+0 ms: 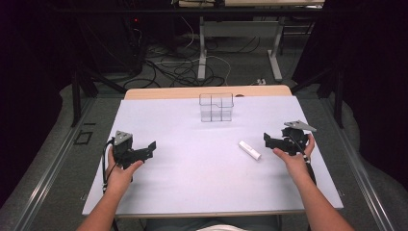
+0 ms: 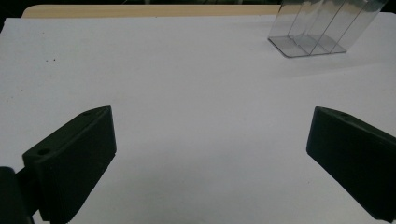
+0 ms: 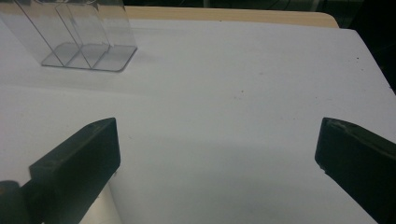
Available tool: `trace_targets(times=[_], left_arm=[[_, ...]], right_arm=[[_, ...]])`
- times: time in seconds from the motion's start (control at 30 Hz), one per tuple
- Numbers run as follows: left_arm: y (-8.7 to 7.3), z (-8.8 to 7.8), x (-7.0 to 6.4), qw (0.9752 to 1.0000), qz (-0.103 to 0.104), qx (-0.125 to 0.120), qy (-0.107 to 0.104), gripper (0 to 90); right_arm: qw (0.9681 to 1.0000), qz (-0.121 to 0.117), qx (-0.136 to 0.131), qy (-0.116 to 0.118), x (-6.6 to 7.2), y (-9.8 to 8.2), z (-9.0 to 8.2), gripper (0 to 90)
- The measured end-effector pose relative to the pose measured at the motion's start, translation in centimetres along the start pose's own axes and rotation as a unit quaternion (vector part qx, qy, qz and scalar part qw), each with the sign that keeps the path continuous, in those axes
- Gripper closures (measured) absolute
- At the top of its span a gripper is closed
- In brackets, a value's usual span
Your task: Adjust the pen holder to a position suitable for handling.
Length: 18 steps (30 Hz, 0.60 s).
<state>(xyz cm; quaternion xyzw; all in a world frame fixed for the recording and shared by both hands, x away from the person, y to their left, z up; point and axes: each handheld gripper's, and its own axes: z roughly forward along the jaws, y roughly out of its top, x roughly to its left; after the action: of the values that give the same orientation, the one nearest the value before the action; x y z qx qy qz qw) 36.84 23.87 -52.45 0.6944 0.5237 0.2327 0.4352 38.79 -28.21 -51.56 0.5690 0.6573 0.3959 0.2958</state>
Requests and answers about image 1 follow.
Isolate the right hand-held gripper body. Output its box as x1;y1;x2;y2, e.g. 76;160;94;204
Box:
280;119;318;157

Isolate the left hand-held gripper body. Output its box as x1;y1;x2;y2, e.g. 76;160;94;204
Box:
112;130;146;170

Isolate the person's right hand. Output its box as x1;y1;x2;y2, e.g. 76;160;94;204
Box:
272;133;317;185

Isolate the person's left hand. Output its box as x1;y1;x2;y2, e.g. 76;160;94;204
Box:
105;146;144;194

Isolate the white rectangular stick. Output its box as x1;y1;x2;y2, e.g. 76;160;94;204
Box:
238;140;263;162

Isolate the white table cover board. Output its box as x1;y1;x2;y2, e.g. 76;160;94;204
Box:
82;95;344;217

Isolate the wooden table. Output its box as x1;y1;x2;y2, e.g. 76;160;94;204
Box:
123;84;293;101

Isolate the black metal stand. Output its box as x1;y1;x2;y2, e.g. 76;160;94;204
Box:
70;63;127;128
290;63;346;130

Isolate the clear acrylic organizer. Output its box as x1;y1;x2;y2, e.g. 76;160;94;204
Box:
198;92;235;123

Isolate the black computer tower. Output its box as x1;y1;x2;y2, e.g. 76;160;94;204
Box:
126;14;147;77

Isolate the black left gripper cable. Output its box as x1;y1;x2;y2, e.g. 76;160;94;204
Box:
101;138;117;194

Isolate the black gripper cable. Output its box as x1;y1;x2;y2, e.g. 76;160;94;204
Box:
287;134;318;188
101;138;117;194

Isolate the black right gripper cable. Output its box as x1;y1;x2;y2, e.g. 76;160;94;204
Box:
287;134;318;188

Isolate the metal floor rail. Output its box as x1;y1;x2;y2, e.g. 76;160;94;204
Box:
320;97;396;231
11;97;97;231

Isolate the tangle of floor cables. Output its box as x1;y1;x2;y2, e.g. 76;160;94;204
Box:
122;32;262;90

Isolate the white metal desk frame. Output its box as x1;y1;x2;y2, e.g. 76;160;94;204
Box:
196;14;285;83

